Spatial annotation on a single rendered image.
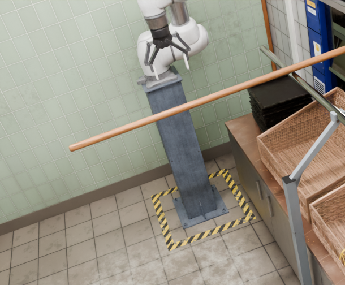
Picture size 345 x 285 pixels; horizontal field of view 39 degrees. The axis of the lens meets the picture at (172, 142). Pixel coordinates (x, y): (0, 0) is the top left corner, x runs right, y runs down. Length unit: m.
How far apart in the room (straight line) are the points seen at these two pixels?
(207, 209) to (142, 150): 0.68
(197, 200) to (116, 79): 0.96
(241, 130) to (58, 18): 1.29
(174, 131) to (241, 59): 0.85
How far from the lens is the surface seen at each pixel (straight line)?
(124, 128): 1.99
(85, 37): 3.13
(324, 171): 2.48
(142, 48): 2.63
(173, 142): 2.87
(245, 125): 2.93
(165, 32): 1.96
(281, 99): 2.67
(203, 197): 3.15
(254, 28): 3.37
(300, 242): 2.11
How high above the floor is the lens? 2.17
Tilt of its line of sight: 33 degrees down
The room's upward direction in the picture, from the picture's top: 18 degrees counter-clockwise
